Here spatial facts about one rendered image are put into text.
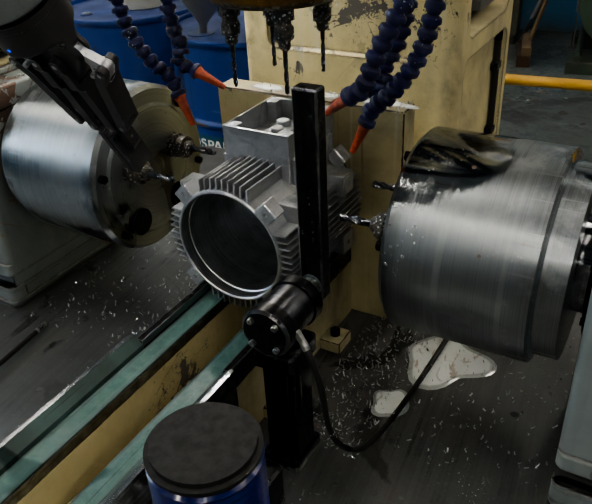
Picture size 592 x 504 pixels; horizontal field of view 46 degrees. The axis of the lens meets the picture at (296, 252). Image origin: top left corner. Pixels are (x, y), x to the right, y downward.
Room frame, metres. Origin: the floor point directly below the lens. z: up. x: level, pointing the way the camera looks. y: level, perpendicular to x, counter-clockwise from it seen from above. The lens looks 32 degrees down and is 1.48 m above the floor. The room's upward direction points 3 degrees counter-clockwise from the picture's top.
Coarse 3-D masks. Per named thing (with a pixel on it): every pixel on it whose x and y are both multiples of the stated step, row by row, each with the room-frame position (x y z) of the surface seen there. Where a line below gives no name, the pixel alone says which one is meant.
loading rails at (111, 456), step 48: (336, 288) 0.87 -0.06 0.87; (144, 336) 0.71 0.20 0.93; (192, 336) 0.73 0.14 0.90; (240, 336) 0.71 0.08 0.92; (336, 336) 0.82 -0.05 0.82; (96, 384) 0.63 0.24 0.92; (144, 384) 0.65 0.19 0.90; (192, 384) 0.63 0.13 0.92; (240, 384) 0.65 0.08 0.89; (48, 432) 0.56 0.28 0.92; (96, 432) 0.58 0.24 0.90; (144, 432) 0.55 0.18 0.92; (0, 480) 0.50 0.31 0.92; (48, 480) 0.52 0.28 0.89; (96, 480) 0.49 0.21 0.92; (144, 480) 0.49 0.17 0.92
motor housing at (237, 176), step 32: (256, 160) 0.84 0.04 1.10; (224, 192) 0.77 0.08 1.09; (256, 192) 0.77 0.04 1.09; (288, 192) 0.80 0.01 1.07; (352, 192) 0.87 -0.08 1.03; (192, 224) 0.83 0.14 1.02; (224, 224) 0.88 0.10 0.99; (256, 224) 0.92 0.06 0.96; (288, 224) 0.76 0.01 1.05; (352, 224) 0.88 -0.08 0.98; (192, 256) 0.81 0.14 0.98; (224, 256) 0.84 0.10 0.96; (256, 256) 0.86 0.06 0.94; (288, 256) 0.73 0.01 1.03; (224, 288) 0.79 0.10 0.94; (256, 288) 0.78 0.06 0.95
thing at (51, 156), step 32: (32, 96) 1.01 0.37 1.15; (160, 96) 1.01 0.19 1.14; (32, 128) 0.96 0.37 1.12; (64, 128) 0.93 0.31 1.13; (160, 128) 1.00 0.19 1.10; (192, 128) 1.06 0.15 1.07; (32, 160) 0.93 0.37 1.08; (64, 160) 0.91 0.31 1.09; (96, 160) 0.89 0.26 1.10; (160, 160) 0.99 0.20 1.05; (192, 160) 1.05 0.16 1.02; (32, 192) 0.93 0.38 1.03; (64, 192) 0.90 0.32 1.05; (96, 192) 0.87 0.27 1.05; (128, 192) 0.92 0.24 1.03; (160, 192) 0.98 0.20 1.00; (64, 224) 0.93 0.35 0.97; (96, 224) 0.88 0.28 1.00; (128, 224) 0.91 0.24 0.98; (160, 224) 0.97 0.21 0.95
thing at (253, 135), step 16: (272, 96) 0.97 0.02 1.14; (256, 112) 0.93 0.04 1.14; (272, 112) 0.94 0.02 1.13; (288, 112) 0.95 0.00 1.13; (224, 128) 0.87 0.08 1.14; (240, 128) 0.85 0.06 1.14; (256, 128) 0.92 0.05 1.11; (272, 128) 0.87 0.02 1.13; (288, 128) 0.89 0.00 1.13; (240, 144) 0.85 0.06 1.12; (256, 144) 0.84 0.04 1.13; (272, 144) 0.83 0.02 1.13; (288, 144) 0.81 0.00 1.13; (272, 160) 0.83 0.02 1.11; (288, 160) 0.81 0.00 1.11; (288, 176) 0.82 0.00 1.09
